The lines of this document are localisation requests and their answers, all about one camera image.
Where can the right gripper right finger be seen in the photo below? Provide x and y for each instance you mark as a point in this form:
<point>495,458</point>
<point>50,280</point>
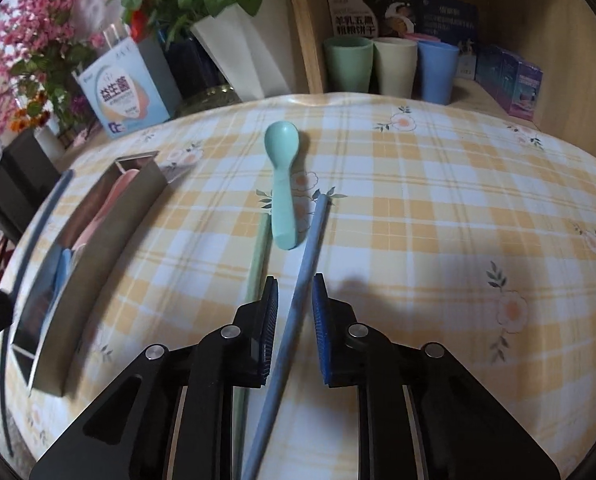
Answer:
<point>422,414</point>

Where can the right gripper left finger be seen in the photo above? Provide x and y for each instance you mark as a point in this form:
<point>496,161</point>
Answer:
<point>168,414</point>

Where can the blue chopstick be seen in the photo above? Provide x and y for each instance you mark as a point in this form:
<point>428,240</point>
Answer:
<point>289,340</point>

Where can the green chopstick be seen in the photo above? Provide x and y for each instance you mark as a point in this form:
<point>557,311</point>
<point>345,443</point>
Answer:
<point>254,284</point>

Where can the yellow plaid floral tablecloth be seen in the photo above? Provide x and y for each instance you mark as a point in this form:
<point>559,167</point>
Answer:
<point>444,225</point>

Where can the blue plastic spoon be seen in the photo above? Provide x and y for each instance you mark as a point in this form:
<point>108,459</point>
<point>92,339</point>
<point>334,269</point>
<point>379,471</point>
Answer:
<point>61,274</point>

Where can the stainless steel utensil tray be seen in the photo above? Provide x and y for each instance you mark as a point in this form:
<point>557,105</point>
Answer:
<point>46,335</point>

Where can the pink plastic spoon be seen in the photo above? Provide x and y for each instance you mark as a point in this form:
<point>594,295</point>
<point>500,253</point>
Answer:
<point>117,189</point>

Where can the black chair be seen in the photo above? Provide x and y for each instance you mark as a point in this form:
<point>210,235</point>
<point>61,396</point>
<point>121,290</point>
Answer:
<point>27,177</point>

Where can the teal plastic spoon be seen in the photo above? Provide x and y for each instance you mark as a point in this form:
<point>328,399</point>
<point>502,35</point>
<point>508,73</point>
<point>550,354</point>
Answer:
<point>281,143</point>

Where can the white probiotic box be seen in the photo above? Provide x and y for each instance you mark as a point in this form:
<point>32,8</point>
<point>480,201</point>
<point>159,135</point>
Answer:
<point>131,87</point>

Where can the purple small box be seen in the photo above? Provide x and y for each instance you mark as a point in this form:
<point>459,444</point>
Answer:
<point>513,82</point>

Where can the blue cup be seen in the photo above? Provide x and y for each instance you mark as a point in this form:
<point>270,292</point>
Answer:
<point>437,63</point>

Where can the beige cup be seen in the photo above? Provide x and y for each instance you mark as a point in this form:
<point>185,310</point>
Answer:
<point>396,65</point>

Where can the green cup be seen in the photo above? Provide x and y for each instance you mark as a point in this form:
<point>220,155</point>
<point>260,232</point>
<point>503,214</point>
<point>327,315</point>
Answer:
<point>349,62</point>

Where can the white flower pot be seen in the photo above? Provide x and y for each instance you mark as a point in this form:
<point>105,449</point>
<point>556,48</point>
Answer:
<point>260,55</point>

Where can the pink blossom plant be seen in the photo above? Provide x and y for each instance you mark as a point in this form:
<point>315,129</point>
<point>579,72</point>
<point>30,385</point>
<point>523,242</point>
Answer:
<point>40,51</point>

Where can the white biscuit package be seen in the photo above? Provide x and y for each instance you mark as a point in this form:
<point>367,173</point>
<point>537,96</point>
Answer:
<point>352,18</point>

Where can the wooden shelf unit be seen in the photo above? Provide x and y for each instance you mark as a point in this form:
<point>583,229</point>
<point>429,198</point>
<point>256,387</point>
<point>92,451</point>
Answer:
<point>559,36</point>

